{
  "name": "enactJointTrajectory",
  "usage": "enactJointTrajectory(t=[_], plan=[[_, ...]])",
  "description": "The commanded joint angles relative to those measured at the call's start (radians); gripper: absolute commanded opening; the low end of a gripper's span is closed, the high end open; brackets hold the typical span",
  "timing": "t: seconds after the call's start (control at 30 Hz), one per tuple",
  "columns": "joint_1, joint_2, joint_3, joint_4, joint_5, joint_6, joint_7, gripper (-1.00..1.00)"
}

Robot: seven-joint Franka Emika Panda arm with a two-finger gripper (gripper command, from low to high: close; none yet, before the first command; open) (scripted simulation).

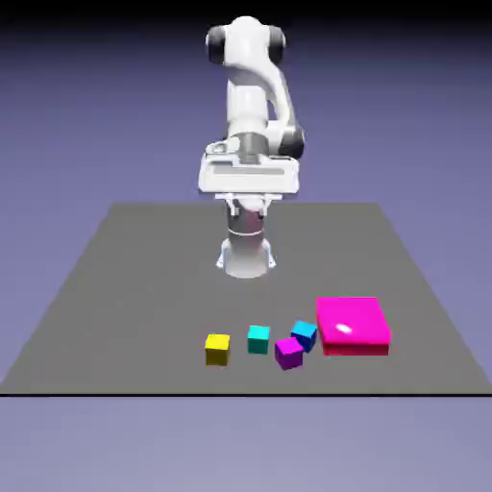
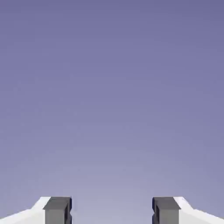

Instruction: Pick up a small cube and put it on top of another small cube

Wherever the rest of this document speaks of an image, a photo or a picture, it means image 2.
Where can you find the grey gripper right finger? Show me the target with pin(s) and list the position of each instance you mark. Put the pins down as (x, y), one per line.
(166, 210)

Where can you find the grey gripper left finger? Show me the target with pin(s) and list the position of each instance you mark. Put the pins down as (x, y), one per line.
(56, 210)

